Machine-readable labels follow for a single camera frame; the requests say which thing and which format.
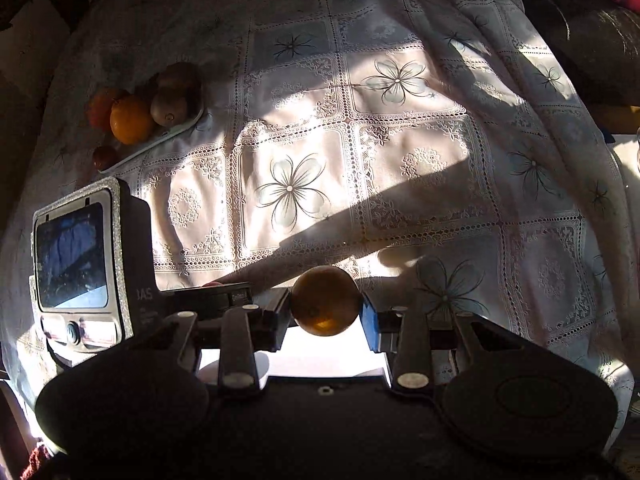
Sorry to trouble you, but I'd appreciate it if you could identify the large orange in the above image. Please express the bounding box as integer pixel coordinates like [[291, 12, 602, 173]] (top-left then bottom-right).
[[110, 95, 155, 145]]

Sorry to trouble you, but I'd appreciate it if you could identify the white plate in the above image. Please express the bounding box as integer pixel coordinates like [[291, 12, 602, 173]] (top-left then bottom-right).
[[107, 89, 206, 174]]

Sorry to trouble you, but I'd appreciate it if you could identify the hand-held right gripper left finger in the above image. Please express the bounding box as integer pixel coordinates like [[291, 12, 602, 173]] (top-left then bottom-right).
[[125, 287, 292, 401]]

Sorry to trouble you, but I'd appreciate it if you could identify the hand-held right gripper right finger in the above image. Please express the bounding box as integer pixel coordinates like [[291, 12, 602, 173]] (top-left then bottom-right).
[[360, 294, 533, 401]]

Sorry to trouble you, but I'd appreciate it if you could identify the small yellow orange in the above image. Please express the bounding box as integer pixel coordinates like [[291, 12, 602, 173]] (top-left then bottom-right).
[[291, 266, 362, 337]]

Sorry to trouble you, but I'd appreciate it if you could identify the dark brown cushion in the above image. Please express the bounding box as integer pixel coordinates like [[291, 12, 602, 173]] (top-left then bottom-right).
[[507, 0, 640, 111]]

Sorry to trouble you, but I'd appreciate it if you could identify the small dark red tomato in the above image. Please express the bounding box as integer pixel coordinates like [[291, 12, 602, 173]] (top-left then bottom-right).
[[92, 145, 120, 172]]

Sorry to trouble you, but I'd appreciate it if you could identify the white lace floral tablecloth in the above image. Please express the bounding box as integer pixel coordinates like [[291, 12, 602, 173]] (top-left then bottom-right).
[[0, 0, 637, 456]]

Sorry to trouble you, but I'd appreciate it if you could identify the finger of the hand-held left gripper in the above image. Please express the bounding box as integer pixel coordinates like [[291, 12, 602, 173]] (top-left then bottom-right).
[[161, 281, 254, 319]]

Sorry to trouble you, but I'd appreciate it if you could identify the red-orange fruit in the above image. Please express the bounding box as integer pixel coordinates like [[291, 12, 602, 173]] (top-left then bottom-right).
[[86, 87, 129, 133]]

